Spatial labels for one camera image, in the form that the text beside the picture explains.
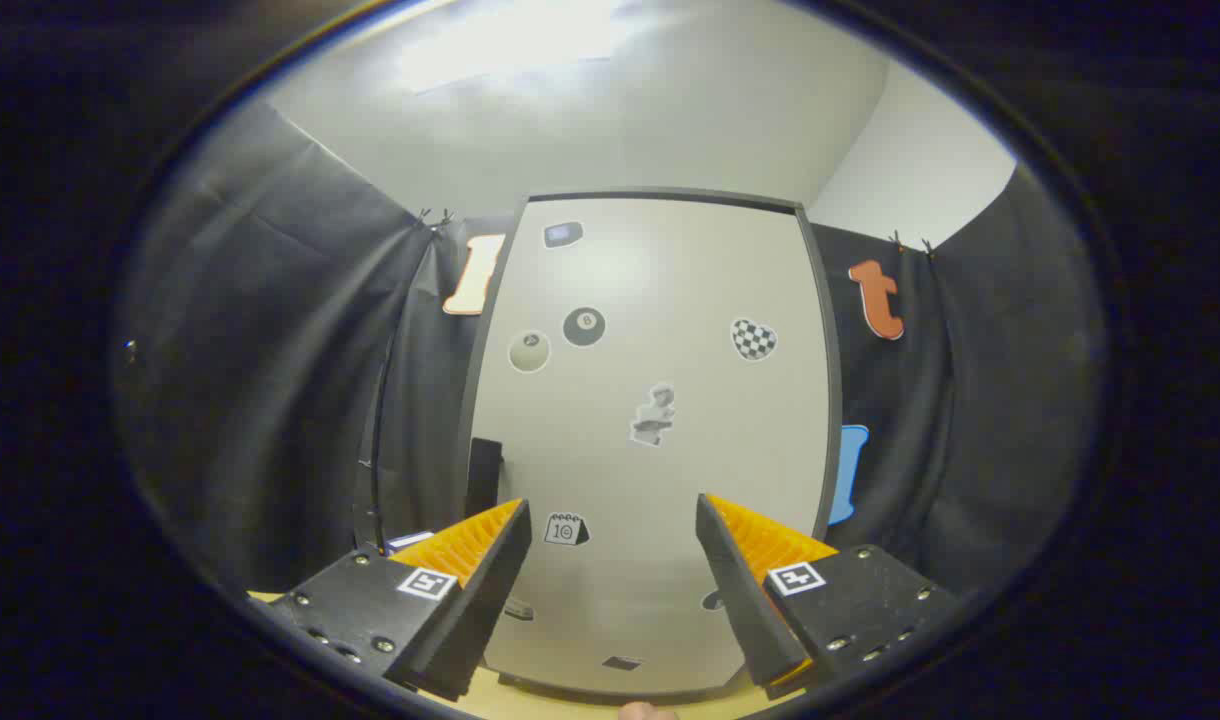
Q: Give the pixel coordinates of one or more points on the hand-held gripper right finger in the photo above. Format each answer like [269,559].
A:
[745,600]

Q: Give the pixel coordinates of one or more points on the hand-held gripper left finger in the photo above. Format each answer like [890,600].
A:
[480,610]

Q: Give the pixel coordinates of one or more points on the light grey cabinet door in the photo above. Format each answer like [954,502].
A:
[650,300]

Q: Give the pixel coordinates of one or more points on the white spine book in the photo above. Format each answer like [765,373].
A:
[410,540]

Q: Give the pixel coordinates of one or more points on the dark grey cabinet body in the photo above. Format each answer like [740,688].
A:
[834,420]

